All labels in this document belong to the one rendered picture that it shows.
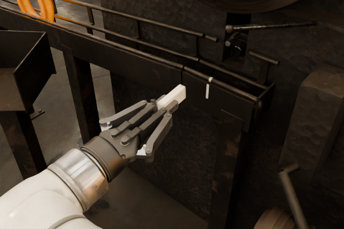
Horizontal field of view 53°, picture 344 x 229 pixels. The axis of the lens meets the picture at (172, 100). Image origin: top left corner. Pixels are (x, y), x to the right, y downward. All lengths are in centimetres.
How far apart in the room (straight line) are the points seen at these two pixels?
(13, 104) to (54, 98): 103
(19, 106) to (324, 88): 70
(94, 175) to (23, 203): 10
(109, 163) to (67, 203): 9
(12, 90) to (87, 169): 53
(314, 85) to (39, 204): 49
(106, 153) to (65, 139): 117
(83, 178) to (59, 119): 132
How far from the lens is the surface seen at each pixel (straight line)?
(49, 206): 51
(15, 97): 100
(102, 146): 57
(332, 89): 67
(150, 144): 59
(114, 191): 147
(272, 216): 78
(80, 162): 55
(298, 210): 75
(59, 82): 212
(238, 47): 85
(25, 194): 53
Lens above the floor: 116
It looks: 38 degrees down
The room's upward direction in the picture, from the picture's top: straight up
